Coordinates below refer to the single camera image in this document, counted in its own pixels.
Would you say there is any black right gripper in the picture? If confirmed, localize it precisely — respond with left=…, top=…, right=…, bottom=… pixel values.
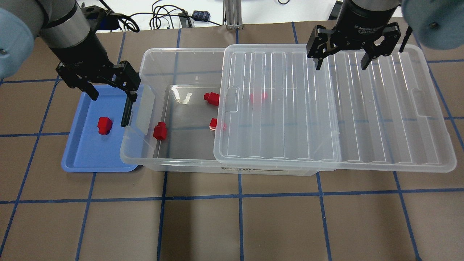
left=306, top=22, right=401, bottom=71

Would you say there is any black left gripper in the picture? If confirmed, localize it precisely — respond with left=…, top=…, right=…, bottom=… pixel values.
left=56, top=61, right=141, bottom=103

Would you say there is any red block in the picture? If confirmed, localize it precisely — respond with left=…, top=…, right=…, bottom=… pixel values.
left=249, top=91, right=268, bottom=105
left=209, top=118, right=227, bottom=132
left=97, top=117, right=113, bottom=136
left=153, top=121, right=168, bottom=140
left=203, top=92, right=220, bottom=106

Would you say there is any clear plastic box lid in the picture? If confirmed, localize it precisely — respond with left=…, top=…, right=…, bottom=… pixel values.
left=213, top=43, right=457, bottom=173

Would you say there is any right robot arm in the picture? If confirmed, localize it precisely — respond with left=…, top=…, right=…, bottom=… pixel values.
left=306, top=0, right=464, bottom=70

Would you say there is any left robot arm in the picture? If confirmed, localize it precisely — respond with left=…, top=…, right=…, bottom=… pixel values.
left=0, top=0, right=141, bottom=102

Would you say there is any blue plastic tray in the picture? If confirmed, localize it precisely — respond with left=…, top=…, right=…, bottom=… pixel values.
left=61, top=85, right=136, bottom=173

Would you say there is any clear plastic storage box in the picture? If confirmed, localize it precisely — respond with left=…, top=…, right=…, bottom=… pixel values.
left=120, top=48, right=316, bottom=176

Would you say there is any black box latch handle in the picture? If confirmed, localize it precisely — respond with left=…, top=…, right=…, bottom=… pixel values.
left=120, top=97, right=134, bottom=128

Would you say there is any aluminium frame post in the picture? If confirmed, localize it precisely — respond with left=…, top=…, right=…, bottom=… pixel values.
left=223, top=0, right=243, bottom=30

